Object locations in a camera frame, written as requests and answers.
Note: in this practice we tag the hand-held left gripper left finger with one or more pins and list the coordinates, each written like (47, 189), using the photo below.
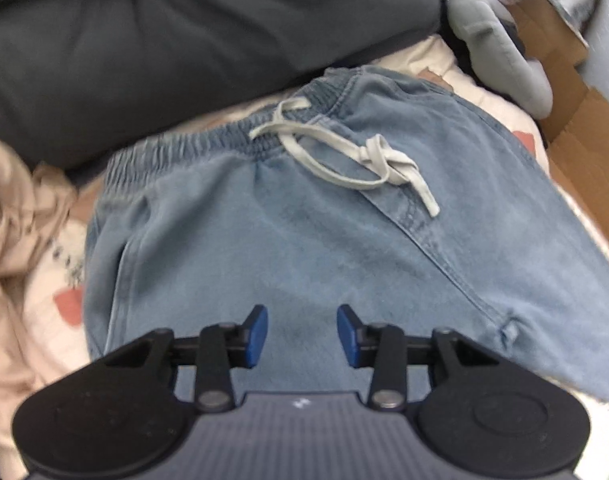
(257, 332)

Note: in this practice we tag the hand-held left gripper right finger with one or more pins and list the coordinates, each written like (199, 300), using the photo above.
(348, 335)

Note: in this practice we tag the cream bear printed blanket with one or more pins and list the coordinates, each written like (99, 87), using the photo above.
(59, 270)

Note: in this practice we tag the beige garment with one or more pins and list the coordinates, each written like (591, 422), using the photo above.
(14, 220)

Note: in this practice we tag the dark grey pillow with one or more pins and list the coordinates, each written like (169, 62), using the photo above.
(184, 50)

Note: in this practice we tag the flattened cardboard sheet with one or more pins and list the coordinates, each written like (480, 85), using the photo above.
(584, 125)

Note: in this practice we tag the grey neck pillow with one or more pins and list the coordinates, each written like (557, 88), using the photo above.
(484, 35)

